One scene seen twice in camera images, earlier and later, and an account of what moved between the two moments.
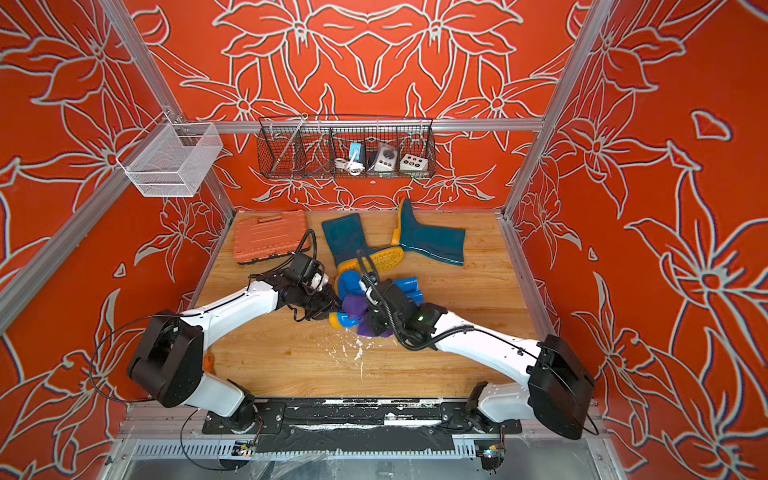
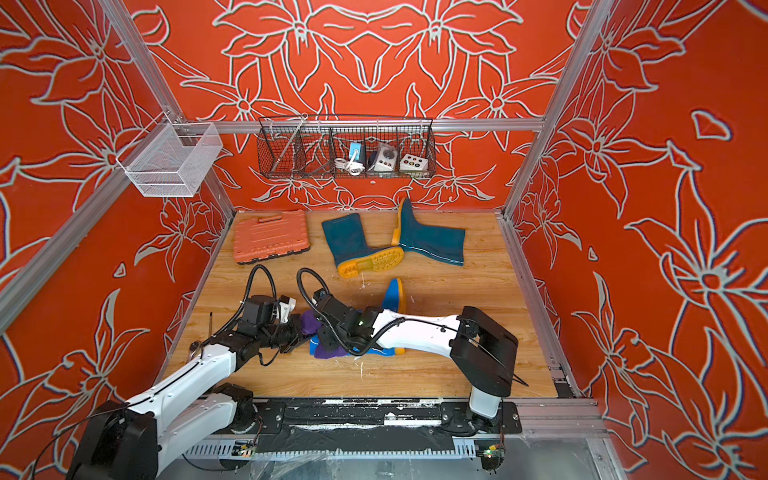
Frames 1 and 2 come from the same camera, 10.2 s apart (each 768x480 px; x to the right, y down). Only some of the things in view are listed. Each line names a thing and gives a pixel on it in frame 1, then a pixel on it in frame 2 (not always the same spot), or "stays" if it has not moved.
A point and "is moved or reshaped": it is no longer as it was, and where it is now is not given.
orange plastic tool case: (268, 233) stays
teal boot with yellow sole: (345, 238) stays
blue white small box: (359, 153) stays
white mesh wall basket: (171, 159) stays
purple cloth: (356, 307) is moved or reshaped
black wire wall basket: (337, 147) stays
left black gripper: (329, 305) → (293, 331)
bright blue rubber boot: (350, 283) → (394, 303)
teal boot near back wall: (445, 244) stays
